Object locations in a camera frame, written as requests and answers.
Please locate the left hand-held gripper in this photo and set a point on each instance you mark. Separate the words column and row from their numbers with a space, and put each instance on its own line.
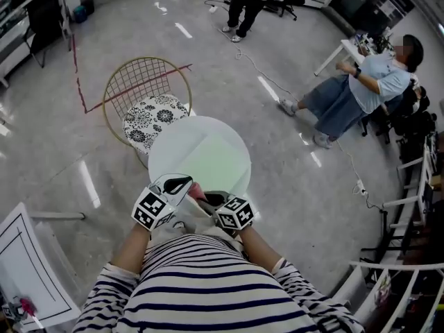
column 152, row 210

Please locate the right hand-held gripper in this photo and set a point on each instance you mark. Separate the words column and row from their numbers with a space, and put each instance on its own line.
column 236, row 215

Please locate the pink small object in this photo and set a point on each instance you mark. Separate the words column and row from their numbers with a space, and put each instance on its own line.
column 197, row 191

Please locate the person's right forearm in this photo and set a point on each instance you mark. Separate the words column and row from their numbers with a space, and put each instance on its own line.
column 260, row 252

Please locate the person's left forearm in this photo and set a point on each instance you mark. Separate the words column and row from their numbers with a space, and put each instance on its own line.
column 132, row 252

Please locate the floral seat cushion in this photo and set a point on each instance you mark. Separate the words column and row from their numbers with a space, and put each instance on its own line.
column 152, row 120

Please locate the striped long-sleeve shirt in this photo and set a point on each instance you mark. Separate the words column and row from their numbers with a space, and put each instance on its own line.
column 208, row 290

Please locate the red floor tape line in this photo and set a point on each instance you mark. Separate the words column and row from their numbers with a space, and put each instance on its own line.
column 80, row 95

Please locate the white power strip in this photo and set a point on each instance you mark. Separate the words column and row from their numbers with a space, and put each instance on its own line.
column 360, row 187

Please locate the white side table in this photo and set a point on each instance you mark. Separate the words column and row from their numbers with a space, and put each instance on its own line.
column 24, row 262

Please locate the magenta object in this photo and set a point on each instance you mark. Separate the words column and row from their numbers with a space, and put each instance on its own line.
column 28, row 305

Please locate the small teal bin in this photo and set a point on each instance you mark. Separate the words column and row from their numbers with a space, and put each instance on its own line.
column 80, row 14

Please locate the white work desk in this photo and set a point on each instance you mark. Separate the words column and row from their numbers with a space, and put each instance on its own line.
column 350, row 49

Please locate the white metal storage rack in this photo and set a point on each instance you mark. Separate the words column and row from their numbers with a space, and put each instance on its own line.
column 21, row 30

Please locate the white frame shelf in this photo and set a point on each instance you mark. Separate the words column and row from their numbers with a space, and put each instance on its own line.
column 381, row 265

